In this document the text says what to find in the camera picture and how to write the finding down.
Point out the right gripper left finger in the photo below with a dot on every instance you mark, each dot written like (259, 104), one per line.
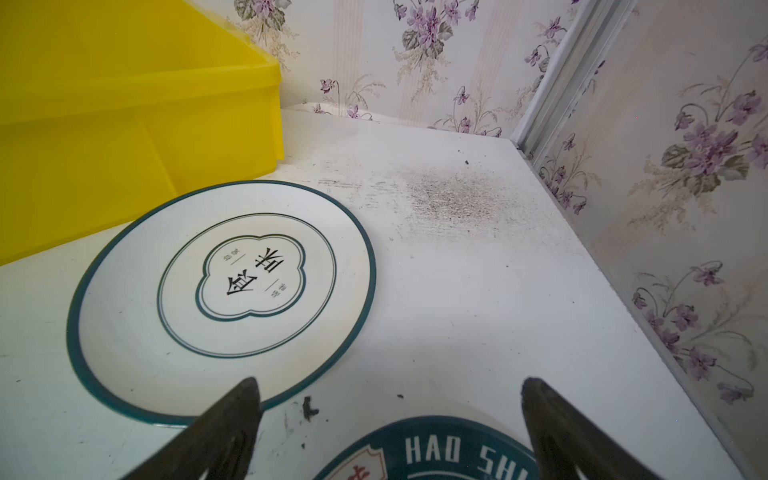
(219, 444)

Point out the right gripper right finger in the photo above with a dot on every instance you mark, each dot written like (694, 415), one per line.
(567, 445)

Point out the green rim HAO SHI plate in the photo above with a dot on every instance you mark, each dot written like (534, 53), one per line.
(434, 447)

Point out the white plate green quatrefoil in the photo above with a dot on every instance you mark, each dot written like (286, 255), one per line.
(265, 279)

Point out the yellow plastic bin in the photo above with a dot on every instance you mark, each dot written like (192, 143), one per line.
(111, 108)

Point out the aluminium frame corner post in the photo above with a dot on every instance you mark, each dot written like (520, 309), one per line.
(595, 28)

